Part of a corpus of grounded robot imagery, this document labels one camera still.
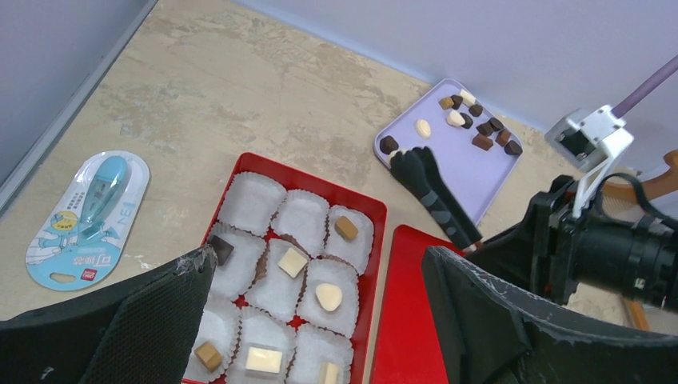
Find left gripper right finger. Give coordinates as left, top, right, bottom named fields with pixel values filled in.
left=421, top=246, right=677, bottom=383

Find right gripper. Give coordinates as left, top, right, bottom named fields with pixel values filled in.
left=465, top=175, right=580, bottom=305

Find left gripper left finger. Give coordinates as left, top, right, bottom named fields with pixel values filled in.
left=1, top=245, right=217, bottom=383

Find tan small chocolate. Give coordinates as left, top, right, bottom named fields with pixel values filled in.
left=193, top=342, right=222, bottom=373

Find red box lid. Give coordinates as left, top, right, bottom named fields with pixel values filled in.
left=370, top=225, right=457, bottom=384

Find dark square chocolate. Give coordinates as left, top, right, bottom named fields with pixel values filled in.
left=208, top=235, right=234, bottom=266

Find cream rectangular chocolate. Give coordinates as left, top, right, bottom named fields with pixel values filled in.
left=245, top=346, right=284, bottom=374

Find black metal tongs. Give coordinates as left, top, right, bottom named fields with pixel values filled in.
left=389, top=146, right=482, bottom=250

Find cream heart chocolate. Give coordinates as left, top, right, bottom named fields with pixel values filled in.
left=315, top=282, right=343, bottom=312

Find cream square chocolate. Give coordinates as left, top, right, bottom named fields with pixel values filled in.
left=277, top=247, right=309, bottom=278

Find caramel oval chocolate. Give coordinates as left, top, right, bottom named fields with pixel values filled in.
left=334, top=216, right=359, bottom=242

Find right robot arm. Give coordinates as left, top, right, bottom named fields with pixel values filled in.
left=466, top=174, right=677, bottom=311

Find red chocolate box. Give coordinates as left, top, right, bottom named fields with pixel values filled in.
left=182, top=153, right=387, bottom=383

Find cream oval chocolate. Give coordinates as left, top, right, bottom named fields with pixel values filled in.
left=414, top=119, right=432, bottom=139

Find dark round chocolate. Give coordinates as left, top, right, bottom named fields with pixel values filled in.
left=379, top=135, right=400, bottom=155

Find orange wooden rack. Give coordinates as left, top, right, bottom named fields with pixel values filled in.
left=602, top=150, right=677, bottom=335

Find blue correction tape package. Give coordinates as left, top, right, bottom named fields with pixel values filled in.
left=25, top=150, right=150, bottom=291

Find lavender tray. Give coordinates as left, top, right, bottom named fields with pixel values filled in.
left=373, top=78, right=519, bottom=224

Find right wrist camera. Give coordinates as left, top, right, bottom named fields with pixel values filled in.
left=544, top=105, right=634, bottom=218

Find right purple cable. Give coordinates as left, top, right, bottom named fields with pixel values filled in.
left=612, top=53, right=678, bottom=118

